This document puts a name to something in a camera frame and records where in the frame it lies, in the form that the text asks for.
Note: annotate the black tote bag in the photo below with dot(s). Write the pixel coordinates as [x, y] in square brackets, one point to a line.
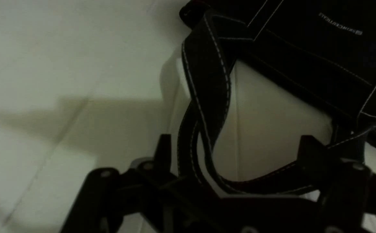
[321, 51]

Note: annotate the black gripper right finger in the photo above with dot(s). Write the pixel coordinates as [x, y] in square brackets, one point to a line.
[346, 185]

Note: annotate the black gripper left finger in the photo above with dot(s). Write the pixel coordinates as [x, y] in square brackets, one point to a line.
[166, 201]

